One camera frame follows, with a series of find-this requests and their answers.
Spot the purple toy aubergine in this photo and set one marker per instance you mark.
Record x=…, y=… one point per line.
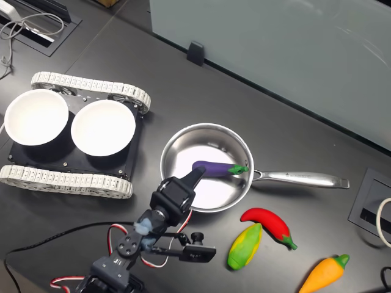
x=214, y=168

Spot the pale grey putty lump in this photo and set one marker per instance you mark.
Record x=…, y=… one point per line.
x=143, y=227

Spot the yellow green toy corn cob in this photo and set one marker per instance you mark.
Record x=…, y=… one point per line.
x=244, y=247

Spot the red toy chilli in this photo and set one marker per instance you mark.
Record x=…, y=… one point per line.
x=268, y=222

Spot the white bowl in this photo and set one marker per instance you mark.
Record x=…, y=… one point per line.
x=102, y=128
x=36, y=117

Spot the black partition clip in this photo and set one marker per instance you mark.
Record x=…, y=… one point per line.
x=195, y=53

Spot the black vehicle with white tracks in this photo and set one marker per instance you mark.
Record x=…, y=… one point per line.
x=46, y=158

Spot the frosted glass partition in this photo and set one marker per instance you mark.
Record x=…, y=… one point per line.
x=275, y=45

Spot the orange toy carrot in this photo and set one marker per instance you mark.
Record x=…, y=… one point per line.
x=323, y=274

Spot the brown cardboard box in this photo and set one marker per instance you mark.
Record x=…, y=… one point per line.
x=107, y=2

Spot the white power adapter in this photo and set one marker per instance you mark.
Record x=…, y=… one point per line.
x=7, y=9

